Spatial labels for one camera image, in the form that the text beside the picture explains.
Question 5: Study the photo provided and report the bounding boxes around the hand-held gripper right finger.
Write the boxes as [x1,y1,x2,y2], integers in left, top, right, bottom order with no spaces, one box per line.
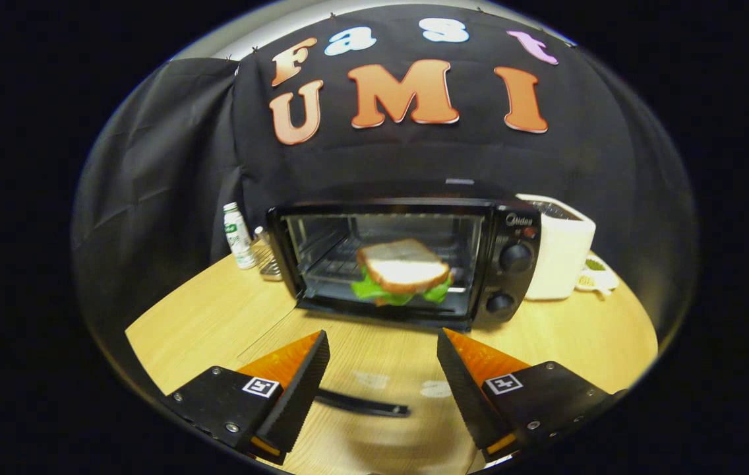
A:
[436,328,629,464]

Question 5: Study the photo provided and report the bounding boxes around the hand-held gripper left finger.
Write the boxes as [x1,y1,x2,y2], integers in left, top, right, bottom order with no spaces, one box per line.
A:
[160,330,331,466]

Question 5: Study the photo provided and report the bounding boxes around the lettuce sandwich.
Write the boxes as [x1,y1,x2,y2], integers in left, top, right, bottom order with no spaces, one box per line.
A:
[350,238,454,307]

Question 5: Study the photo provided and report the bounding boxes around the black toaster oven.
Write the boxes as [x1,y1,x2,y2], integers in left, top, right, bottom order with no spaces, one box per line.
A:
[237,197,542,418]

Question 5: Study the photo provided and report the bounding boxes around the white pop-up toaster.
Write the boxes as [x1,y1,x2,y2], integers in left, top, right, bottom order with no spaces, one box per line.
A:
[516,193,597,301]

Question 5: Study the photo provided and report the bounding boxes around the small white drink bottle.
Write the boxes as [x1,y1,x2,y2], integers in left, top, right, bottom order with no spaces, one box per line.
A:
[223,202,258,270]

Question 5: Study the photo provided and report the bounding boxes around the white divided dish with beans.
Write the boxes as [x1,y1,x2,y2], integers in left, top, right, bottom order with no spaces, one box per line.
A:
[574,256,619,296]

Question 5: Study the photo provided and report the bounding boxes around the black backdrop cloth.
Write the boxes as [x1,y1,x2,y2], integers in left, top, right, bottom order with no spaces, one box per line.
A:
[71,3,698,390]

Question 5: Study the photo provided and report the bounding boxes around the metal wire rack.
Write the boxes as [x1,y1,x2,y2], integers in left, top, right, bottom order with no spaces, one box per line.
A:
[254,226,284,282]

